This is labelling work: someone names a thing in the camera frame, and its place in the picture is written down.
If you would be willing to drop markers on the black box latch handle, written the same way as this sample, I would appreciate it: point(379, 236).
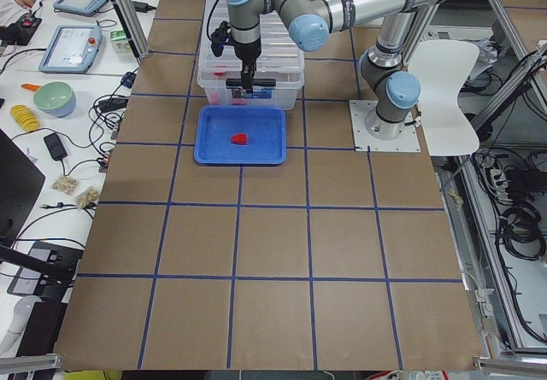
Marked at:
point(269, 83)

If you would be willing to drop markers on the green bowl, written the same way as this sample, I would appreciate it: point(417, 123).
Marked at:
point(55, 98)

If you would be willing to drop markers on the orange toy carrot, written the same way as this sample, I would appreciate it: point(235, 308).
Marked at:
point(31, 87)

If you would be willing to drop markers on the green white carton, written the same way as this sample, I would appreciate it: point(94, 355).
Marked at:
point(119, 42)

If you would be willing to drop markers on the aluminium frame post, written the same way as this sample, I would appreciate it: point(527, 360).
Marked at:
point(131, 25)

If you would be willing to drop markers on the clear plastic storage box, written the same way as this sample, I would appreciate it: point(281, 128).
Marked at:
point(283, 95)

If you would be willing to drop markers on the yellow toy corn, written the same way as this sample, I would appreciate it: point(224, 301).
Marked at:
point(25, 118)

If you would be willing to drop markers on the clear plastic box lid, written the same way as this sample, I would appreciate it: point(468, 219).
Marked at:
point(280, 59)

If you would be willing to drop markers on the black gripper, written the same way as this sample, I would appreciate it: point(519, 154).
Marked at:
point(247, 51)

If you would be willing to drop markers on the black power adapter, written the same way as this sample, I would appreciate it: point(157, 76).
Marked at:
point(55, 147)

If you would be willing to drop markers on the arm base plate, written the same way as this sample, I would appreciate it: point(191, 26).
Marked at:
point(372, 134)

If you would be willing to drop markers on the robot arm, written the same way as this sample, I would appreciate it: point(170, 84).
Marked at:
point(310, 23)

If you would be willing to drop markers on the blue plastic tray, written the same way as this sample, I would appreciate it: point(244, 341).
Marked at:
point(265, 127)

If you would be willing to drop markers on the white chair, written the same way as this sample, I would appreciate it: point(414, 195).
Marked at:
point(442, 66)

